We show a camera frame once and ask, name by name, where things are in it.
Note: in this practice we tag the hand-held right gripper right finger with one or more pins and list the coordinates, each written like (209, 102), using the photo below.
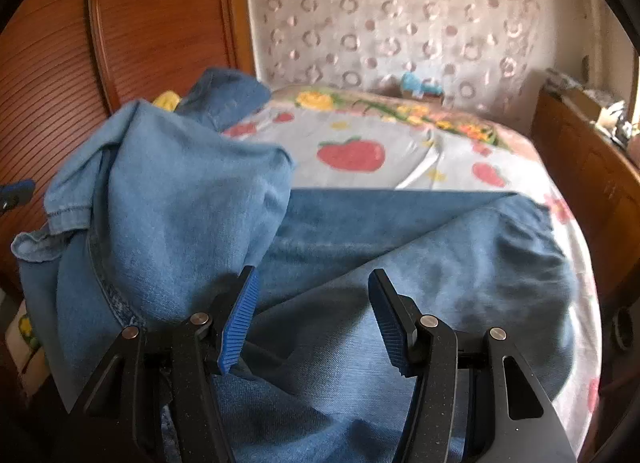
(392, 328)

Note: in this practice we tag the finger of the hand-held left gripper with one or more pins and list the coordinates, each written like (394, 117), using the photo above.
(17, 193)

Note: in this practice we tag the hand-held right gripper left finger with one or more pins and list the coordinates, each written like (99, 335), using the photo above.
(240, 323)

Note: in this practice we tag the light blue denim pants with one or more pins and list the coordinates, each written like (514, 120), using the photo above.
(175, 193)

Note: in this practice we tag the dark blue denim pants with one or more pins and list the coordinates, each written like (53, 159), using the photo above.
(225, 93)

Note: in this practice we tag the bed with strawberry sheet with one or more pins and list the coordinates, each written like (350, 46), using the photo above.
(425, 163)

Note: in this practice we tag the yellow plush toy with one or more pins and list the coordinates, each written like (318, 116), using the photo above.
(167, 100)

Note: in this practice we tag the wooden wardrobe door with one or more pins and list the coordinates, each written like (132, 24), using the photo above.
(150, 18)

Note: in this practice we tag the dark waste bin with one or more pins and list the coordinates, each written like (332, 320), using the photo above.
(622, 328)

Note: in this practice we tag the floral blanket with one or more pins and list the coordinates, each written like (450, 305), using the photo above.
(320, 100)

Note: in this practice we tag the cardboard box with blue bag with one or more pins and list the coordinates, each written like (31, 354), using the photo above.
(417, 84)

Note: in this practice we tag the long wooden cabinet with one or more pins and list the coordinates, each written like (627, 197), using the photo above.
(575, 158)

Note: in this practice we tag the open cardboard box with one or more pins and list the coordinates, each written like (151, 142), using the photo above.
(585, 100)

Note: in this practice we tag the pile of papers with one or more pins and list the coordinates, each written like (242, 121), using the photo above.
(557, 79)

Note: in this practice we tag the circle pattern sheer curtain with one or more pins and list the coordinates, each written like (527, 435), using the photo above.
(375, 18)

